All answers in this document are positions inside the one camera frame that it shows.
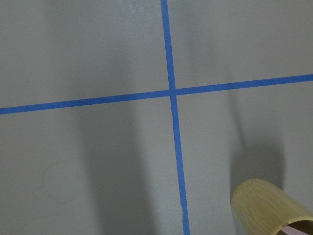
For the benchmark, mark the bamboo cylindrical cup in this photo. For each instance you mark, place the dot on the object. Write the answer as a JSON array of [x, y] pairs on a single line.
[[262, 208]]

